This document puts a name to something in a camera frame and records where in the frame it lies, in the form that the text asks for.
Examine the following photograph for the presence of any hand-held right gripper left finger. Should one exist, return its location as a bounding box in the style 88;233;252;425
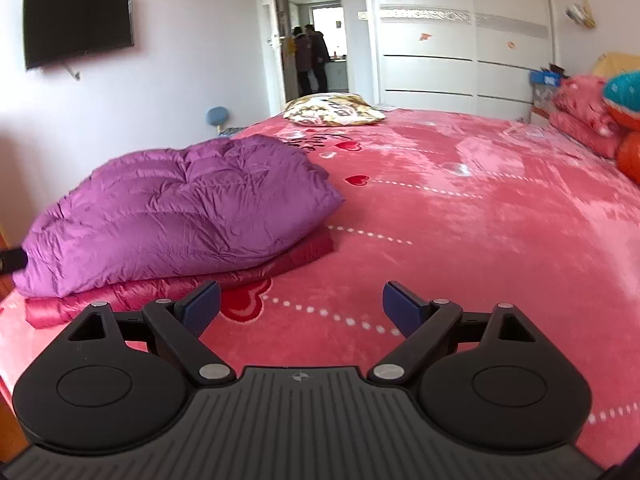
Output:
65;280;237;388

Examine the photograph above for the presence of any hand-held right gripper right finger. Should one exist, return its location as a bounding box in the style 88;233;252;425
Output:
367;281;553;388

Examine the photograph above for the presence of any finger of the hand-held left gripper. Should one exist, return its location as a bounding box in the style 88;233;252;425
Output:
0;246;29;274

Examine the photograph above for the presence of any purple down jacket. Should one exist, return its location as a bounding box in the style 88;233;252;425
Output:
12;135;347;298

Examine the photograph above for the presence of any red down jacket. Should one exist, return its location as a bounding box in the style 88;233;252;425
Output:
24;232;335;330

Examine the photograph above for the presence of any pink heart print blanket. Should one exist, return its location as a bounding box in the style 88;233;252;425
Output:
0;107;640;471

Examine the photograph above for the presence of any blue round stool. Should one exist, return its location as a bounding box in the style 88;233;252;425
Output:
204;105;232;137

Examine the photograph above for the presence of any yellow patterned pillow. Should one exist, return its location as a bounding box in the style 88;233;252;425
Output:
282;92;387;127

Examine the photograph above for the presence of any pink printed pillow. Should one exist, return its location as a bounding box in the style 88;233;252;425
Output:
551;74;627;134
546;110;626;159

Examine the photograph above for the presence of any blue storage box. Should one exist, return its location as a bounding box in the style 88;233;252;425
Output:
528;66;564;89

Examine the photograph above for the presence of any white door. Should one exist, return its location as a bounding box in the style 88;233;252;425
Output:
259;0;287;117

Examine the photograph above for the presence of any white wardrobe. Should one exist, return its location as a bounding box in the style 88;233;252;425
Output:
366;0;559;112

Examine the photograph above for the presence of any orange teal folded quilt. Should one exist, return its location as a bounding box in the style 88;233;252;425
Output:
601;71;640;184

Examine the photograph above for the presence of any beige headboard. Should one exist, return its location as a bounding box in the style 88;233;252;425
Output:
591;52;640;82

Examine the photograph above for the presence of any wooden bed frame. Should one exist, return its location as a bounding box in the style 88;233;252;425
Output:
0;395;29;463

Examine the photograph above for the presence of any black wall television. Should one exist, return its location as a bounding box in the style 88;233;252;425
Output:
22;0;135;71

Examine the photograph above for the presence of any wall hanging ornament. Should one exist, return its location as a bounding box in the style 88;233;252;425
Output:
565;0;599;29

